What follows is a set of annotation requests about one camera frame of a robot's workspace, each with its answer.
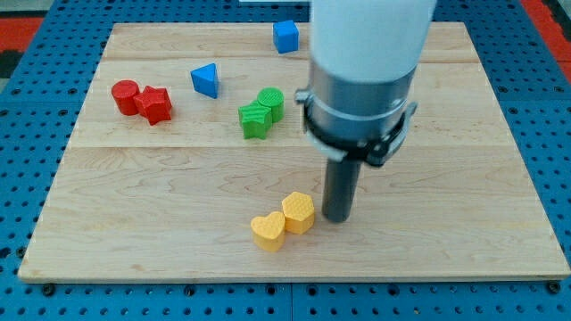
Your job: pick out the red cylinder block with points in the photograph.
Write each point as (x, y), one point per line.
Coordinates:
(123, 93)

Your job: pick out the red star block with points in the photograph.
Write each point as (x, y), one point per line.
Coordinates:
(154, 104)

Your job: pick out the yellow heart block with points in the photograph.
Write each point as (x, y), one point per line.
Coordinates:
(268, 233)

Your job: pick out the wooden board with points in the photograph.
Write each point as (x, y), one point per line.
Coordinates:
(173, 202)

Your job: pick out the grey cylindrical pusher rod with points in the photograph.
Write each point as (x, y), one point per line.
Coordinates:
(341, 179)

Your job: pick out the green star block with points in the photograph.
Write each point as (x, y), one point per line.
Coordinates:
(255, 120)

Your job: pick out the yellow hexagon block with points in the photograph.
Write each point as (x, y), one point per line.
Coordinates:
(299, 212)

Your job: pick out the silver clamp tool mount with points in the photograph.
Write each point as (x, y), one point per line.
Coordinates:
(350, 120)

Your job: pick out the blue cube block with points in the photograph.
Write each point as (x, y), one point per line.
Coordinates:
(285, 36)

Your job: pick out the blue triangle block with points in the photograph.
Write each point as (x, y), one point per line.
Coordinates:
(205, 80)

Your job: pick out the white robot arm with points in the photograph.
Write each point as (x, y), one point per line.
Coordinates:
(363, 57)

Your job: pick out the green cylinder block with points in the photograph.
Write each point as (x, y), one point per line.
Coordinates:
(274, 99)

